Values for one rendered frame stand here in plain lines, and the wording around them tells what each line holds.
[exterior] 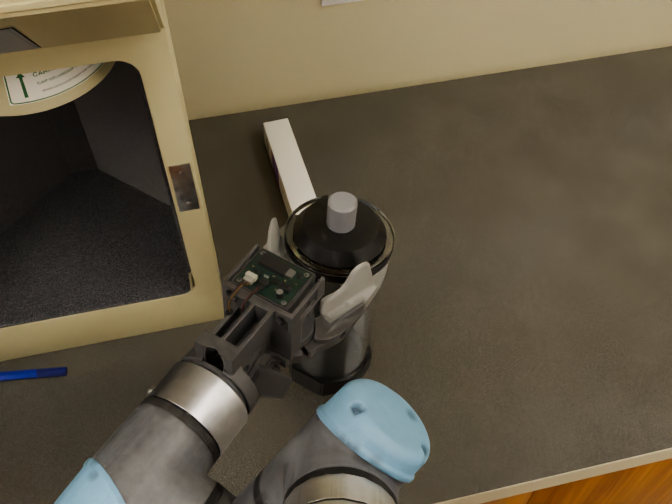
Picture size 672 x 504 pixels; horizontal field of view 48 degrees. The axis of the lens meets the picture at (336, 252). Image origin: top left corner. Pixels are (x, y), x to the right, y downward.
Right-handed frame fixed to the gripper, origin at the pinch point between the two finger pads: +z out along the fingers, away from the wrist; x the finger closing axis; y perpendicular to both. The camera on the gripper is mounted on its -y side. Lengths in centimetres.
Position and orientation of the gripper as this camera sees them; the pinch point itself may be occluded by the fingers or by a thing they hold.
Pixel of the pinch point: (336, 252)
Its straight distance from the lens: 74.9
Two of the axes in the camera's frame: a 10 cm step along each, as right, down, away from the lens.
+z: 5.1, -6.3, 5.9
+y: 0.6, -6.6, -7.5
